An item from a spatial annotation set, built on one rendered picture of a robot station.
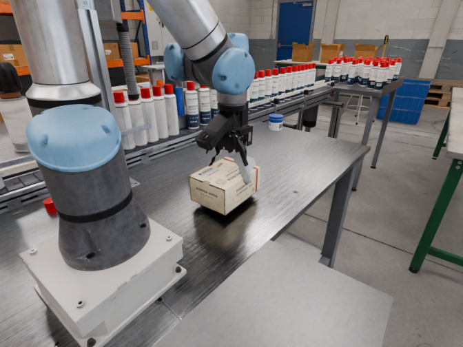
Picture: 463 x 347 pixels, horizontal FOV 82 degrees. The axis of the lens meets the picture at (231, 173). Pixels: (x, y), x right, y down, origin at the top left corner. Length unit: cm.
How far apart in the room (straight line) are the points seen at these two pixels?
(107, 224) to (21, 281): 27
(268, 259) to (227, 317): 16
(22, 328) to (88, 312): 17
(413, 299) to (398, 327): 23
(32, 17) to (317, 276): 64
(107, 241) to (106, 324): 12
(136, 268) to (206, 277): 15
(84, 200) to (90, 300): 14
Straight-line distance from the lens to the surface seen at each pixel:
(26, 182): 97
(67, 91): 53
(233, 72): 46
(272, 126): 137
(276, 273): 58
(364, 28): 809
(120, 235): 48
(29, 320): 61
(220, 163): 77
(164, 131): 112
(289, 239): 160
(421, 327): 175
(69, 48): 54
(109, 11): 82
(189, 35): 45
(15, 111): 118
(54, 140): 41
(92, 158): 41
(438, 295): 195
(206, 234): 66
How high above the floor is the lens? 125
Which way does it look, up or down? 27 degrees down
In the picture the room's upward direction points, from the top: straight up
